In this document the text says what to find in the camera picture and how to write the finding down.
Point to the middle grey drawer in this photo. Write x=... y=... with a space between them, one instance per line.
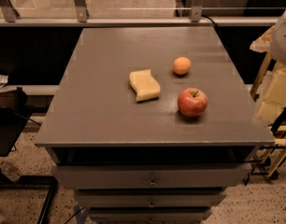
x=150 y=199

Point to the top grey drawer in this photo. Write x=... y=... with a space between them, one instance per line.
x=151 y=176

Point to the bottom grey drawer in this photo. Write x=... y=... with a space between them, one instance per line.
x=148 y=214

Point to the small orange fruit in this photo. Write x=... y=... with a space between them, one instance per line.
x=181 y=66

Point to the black side table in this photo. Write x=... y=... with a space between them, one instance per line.
x=14 y=114

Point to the grey drawer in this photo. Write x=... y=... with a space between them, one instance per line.
x=148 y=214
x=151 y=176
x=150 y=199

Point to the red apple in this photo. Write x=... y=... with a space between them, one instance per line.
x=192 y=102

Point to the metal glass railing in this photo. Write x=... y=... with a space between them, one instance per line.
x=86 y=13

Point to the yellow sponge block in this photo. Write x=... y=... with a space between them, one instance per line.
x=145 y=85

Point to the grey drawer cabinet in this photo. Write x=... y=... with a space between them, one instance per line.
x=94 y=118

